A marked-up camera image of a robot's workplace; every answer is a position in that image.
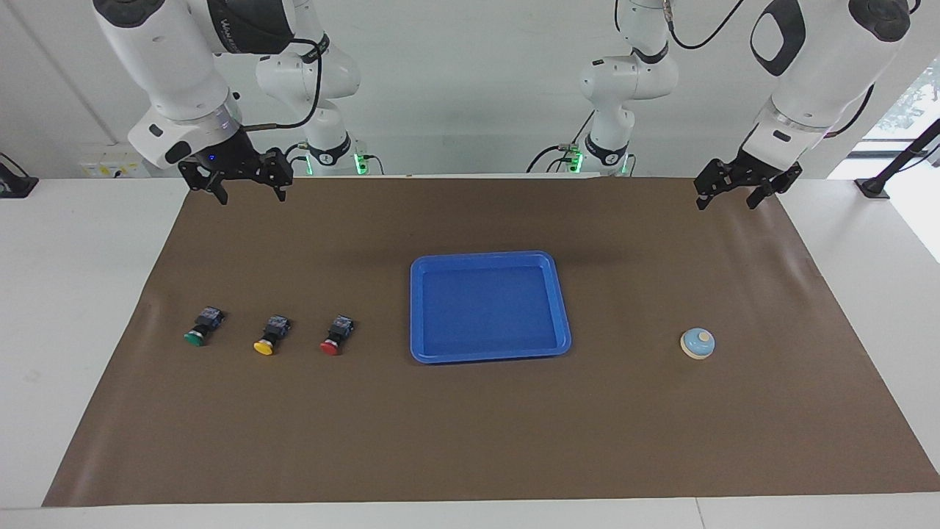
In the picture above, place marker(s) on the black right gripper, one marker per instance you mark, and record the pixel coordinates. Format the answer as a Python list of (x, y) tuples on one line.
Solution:
[(242, 165)]

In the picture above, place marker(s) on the light blue call bell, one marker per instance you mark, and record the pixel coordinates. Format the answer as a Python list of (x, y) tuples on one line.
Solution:
[(698, 344)]

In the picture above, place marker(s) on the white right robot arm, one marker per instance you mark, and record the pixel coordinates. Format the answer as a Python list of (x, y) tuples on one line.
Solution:
[(176, 66)]

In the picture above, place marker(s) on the brown table mat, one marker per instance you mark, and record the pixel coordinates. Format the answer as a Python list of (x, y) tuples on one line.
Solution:
[(470, 441)]

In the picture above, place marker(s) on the white wall socket strip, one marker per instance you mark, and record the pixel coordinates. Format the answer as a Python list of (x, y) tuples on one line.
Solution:
[(110, 165)]

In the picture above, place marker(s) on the black clamp mount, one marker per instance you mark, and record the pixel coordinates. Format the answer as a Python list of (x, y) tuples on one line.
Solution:
[(15, 185)]

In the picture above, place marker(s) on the blue plastic tray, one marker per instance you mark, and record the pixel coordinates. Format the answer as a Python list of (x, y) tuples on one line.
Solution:
[(488, 308)]

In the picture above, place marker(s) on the green push button switch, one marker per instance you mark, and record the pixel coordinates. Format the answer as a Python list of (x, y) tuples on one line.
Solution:
[(200, 329)]

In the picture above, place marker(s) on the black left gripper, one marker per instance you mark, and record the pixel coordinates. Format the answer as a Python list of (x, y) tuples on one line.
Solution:
[(756, 175)]

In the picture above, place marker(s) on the yellow push button switch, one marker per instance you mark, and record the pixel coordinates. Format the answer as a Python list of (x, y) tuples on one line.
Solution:
[(270, 338)]

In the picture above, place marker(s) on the red push button switch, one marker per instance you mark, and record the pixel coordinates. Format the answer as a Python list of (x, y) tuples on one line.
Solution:
[(335, 338)]

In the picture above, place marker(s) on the black stand with pole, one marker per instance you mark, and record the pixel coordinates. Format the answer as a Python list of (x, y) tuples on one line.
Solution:
[(874, 187)]

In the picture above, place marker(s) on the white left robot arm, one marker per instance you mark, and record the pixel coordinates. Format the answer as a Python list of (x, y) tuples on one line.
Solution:
[(815, 73)]

